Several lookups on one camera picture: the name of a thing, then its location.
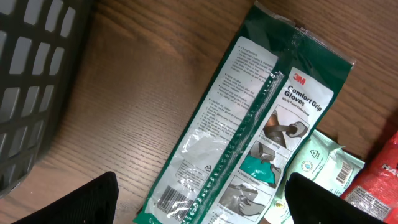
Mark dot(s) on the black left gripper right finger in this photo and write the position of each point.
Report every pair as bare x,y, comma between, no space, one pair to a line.
310,203

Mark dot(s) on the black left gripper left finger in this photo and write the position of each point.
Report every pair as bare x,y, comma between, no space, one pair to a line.
92,203

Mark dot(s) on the light blue tissue pack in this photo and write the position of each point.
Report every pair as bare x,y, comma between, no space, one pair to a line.
324,162

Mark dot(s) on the green white package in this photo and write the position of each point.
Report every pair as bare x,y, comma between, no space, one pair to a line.
272,87

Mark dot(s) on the grey plastic mesh basket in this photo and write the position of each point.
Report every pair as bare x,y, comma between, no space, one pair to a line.
41,41

